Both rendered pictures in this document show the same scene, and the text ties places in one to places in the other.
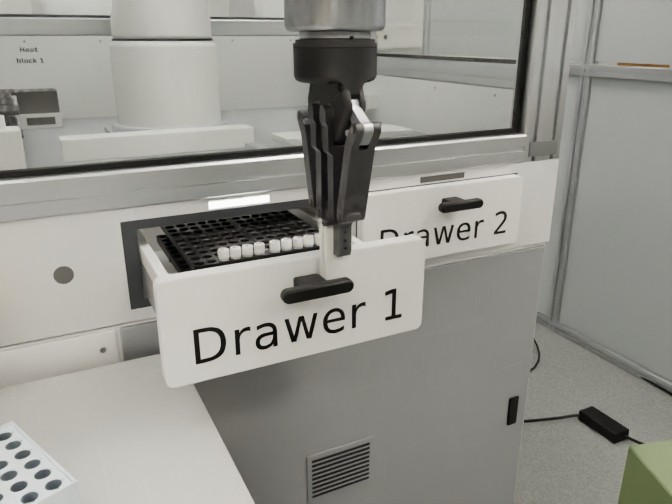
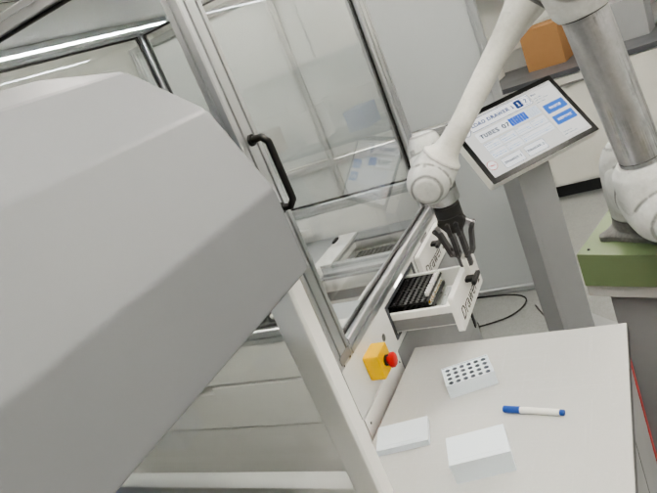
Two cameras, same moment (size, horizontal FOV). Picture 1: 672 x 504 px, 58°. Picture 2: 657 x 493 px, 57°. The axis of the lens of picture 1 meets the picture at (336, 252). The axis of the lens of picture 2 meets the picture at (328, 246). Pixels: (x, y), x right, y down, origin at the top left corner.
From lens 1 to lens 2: 1.43 m
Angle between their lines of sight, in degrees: 31
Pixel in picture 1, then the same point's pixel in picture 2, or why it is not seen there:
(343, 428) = not seen: hidden behind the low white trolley
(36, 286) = not seen: hidden behind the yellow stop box
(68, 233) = (378, 320)
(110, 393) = (428, 362)
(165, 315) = (457, 306)
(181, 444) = (474, 347)
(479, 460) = not seen: hidden behind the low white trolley
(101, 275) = (388, 332)
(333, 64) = (458, 209)
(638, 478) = (583, 258)
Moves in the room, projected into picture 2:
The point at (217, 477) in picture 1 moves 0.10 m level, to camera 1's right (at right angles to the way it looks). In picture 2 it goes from (498, 341) to (517, 322)
